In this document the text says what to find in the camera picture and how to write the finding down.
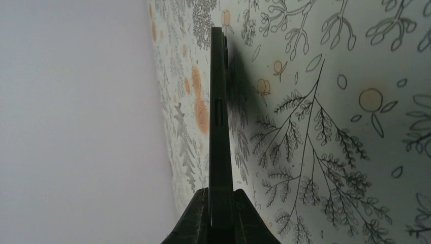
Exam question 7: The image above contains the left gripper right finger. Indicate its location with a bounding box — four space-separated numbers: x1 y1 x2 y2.
234 189 281 244

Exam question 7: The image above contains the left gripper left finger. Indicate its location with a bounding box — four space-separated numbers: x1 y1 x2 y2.
162 188 209 244

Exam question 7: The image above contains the black phone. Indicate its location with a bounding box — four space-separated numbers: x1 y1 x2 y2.
208 27 234 233

